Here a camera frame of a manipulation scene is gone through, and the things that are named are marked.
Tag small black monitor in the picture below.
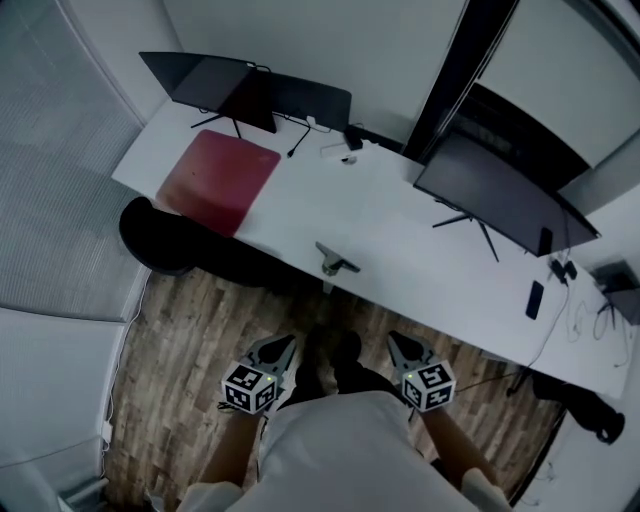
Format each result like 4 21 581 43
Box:
138 51 278 139

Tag white power strip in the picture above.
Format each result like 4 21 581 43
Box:
319 142 359 164

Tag large black monitor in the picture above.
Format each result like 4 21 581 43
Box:
412 130 603 264

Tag red mouse pad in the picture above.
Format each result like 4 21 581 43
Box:
155 128 282 239

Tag long dark cable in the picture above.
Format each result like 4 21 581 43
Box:
457 282 571 394

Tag dark grey desk panel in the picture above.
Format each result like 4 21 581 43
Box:
269 72 352 134

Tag white roller blind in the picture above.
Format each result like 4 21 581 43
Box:
472 0 640 171

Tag person's left forearm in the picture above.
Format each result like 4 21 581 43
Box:
199 412 266 489

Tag person's white shirt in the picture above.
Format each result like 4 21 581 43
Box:
177 389 516 512

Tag tangled white cable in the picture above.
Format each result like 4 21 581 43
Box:
567 299 631 369

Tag person's black trousers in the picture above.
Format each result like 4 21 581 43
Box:
292 327 401 409

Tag dark grey monitor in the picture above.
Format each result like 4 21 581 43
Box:
592 259 640 326

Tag person's right forearm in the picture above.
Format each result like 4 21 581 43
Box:
422 407 494 484

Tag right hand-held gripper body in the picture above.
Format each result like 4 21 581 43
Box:
397 355 458 415

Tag black framed window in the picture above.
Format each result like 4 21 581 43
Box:
402 0 640 194

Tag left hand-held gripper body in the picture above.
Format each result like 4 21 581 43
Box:
221 355 296 417

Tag black cable with plug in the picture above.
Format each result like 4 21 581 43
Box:
287 122 314 161

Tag small metal tool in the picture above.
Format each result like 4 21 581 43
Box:
314 241 362 278

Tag black smartphone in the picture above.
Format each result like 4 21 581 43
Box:
525 280 545 321

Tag grey venetian blind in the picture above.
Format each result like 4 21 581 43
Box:
0 0 151 324

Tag white wall cable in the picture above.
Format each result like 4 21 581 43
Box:
102 272 151 454

